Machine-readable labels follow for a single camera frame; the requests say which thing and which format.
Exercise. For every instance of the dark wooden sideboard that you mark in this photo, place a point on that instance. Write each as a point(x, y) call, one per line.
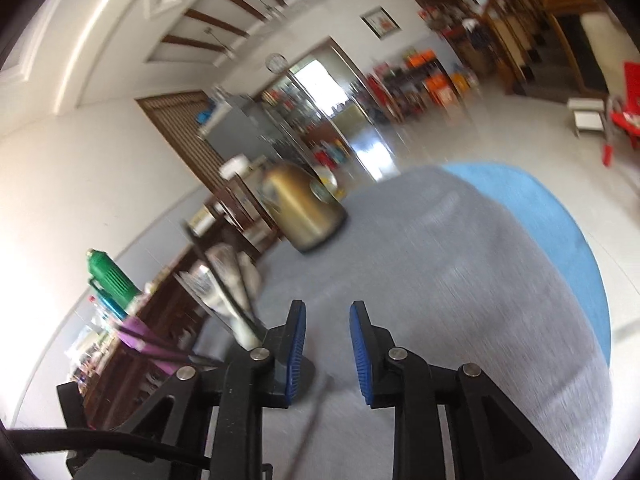
point(124, 378)

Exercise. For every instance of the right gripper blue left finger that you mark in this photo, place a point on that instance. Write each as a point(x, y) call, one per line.
point(286, 346)

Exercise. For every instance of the white plastic spoon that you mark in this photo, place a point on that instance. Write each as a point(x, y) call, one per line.
point(250, 283)

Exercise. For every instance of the bronze electric kettle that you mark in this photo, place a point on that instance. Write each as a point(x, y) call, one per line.
point(306, 213)

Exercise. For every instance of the grey refrigerator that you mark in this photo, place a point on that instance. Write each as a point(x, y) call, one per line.
point(237, 125)

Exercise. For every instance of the red plastic child chair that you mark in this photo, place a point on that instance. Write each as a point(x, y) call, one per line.
point(622, 114)

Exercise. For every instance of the dark chopstick five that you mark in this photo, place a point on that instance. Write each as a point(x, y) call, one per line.
point(247, 332)

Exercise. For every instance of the small white step stool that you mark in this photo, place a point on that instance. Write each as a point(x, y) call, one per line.
point(588, 115)

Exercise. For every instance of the grey table cloth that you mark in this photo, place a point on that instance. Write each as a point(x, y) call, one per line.
point(460, 269)

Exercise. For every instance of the dark chopstick six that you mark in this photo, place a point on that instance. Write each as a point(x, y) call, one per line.
point(177, 355)

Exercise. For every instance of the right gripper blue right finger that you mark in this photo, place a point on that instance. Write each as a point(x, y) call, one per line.
point(378, 381)

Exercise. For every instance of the round wall clock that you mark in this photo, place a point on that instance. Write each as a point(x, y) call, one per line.
point(276, 63)

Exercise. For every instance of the green thermos jug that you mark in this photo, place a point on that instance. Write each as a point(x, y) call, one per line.
point(108, 277)

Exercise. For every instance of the purple thermos bottle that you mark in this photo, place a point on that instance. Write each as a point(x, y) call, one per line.
point(138, 337)

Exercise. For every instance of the steel bowl in plastic bag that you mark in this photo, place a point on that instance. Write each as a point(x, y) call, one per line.
point(200, 282)

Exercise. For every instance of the framed wall picture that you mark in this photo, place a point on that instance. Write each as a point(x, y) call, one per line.
point(380, 22)

